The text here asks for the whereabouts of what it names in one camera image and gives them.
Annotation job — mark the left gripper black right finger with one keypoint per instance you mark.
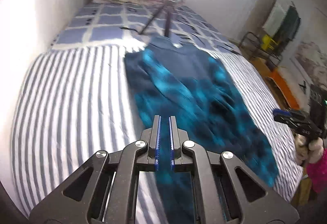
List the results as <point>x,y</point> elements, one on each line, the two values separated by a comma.
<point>179,161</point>

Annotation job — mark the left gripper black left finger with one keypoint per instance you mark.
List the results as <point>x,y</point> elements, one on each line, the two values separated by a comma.
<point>149,160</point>

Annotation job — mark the teal plaid fleece garment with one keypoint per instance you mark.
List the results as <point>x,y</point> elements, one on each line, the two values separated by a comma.
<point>196,88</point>

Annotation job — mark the black clothes rack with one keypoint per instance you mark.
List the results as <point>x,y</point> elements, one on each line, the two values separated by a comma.
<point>251,42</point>

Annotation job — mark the right hand grey glove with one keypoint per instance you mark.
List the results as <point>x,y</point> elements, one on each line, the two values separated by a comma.
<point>306,151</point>

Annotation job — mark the orange covered bench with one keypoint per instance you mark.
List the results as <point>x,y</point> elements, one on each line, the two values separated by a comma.
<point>288,87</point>

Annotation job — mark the small black tripod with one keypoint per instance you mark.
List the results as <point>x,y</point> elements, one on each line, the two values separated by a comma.
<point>303,86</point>

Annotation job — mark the blue white striped quilt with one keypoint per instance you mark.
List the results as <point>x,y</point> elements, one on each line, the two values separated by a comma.
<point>76,148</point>

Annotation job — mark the dark green hanging garment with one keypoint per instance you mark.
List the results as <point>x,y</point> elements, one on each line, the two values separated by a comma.
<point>288,29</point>

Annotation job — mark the white striped hanging cloth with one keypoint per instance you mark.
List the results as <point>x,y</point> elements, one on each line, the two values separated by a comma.
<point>274,20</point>

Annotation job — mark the blue checked bed sheet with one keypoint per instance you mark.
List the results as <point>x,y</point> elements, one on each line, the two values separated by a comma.
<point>109,23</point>

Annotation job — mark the wall picture poster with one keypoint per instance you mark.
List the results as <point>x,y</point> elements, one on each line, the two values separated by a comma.
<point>311,58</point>

